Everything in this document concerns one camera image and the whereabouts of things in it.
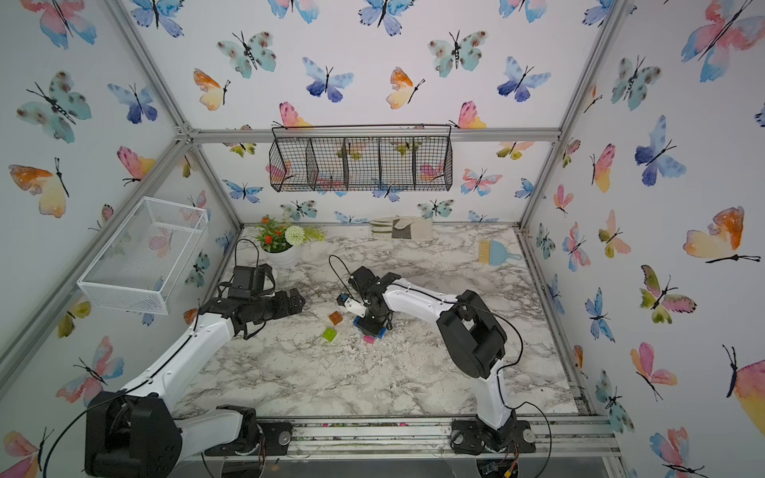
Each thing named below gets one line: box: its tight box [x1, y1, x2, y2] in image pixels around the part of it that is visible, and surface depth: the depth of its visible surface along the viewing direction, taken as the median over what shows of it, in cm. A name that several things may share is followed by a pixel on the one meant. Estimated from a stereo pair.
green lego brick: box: [322, 327, 338, 343], surface depth 93 cm
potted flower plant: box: [255, 215, 327, 268], surface depth 100 cm
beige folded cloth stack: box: [369, 216, 433, 240], surface depth 122 cm
